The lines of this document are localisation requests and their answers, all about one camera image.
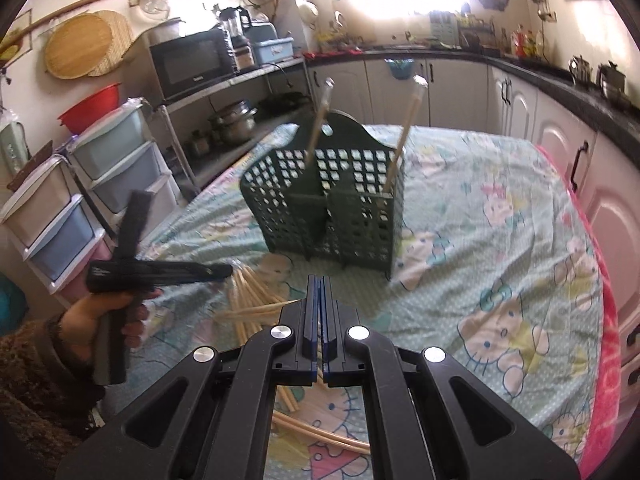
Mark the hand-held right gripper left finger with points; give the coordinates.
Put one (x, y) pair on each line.
(314, 320)

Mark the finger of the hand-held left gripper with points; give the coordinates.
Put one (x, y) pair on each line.
(190, 272)

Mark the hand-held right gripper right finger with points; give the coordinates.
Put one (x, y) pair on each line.
(331, 320)

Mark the pile of wooden chopsticks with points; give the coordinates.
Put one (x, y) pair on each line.
(255, 305)

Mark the green plastic utensil basket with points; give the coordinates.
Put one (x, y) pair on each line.
(360, 230)

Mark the wooden chopstick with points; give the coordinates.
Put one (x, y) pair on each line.
(404, 135)
(318, 120)

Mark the person's left forearm brown sleeve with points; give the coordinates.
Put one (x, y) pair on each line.
(35, 390)

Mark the person's left hand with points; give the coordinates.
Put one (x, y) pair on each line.
(82, 322)

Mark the teal cloth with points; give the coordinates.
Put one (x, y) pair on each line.
(10, 305)

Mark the white plastic drawer unit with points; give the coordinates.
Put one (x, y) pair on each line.
(55, 240)

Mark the stacked steel pots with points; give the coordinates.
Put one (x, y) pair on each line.
(234, 121)

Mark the cartoon cat printed tablecloth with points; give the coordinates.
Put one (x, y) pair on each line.
(475, 240)

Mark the brown cardboard sheet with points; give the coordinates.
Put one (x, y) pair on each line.
(30, 166)

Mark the red plastic basin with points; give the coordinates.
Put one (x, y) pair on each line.
(92, 105)

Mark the black frying pan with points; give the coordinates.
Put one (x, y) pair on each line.
(285, 101)

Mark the black microwave oven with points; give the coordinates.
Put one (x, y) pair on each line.
(187, 62)

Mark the pale green appliance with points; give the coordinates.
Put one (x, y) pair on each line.
(12, 147)

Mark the blue plastic box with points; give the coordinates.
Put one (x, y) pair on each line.
(272, 51)

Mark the woven bamboo mat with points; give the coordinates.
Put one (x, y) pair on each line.
(120, 40)

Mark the steel pot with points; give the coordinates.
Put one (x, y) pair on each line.
(162, 31)

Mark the black blender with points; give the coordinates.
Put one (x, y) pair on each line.
(235, 30)

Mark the round bamboo tray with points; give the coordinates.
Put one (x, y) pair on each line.
(77, 47)

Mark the blue hanging basket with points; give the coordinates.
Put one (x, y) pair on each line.
(400, 70)

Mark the small white fan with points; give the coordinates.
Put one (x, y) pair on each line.
(155, 1)

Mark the pink blanket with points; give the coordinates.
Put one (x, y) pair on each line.
(602, 360)

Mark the white kitchen cabinets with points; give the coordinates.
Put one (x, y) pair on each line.
(520, 110)

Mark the long wooden stick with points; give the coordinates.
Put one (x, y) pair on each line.
(75, 6)

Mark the dish rack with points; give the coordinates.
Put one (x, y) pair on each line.
(442, 27)

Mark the black kitchen counter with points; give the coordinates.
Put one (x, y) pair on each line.
(550, 82)

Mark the red bottle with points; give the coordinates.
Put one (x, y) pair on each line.
(521, 42)

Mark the steel kettle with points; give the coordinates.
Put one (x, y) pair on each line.
(580, 70)
(612, 82)

